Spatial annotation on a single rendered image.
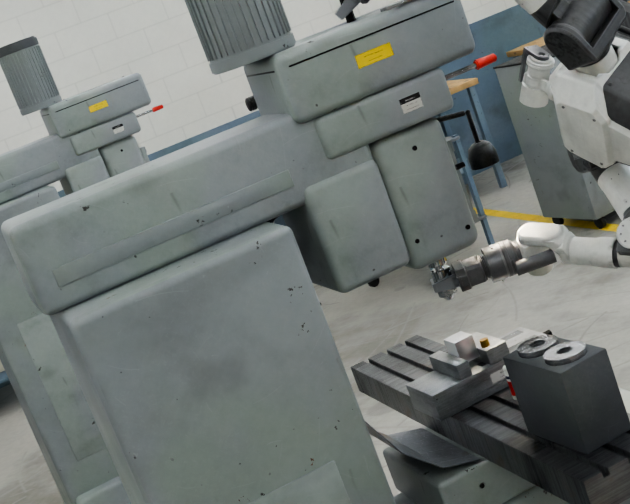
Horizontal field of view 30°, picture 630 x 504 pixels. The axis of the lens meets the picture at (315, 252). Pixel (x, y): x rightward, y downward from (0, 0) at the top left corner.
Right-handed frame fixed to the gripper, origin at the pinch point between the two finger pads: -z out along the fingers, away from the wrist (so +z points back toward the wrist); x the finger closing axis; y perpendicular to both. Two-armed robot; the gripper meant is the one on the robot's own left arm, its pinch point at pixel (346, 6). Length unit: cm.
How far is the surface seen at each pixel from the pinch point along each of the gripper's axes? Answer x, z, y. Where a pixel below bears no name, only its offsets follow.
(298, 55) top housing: -17.9, -15.8, 2.9
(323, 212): -18.8, -38.6, -23.0
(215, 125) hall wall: 659, -89, -29
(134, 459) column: -46, -100, -21
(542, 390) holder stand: -43, -37, -78
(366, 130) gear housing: -14.4, -18.8, -19.4
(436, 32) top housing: -8.9, 7.9, -18.4
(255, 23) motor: -16.6, -16.4, 14.2
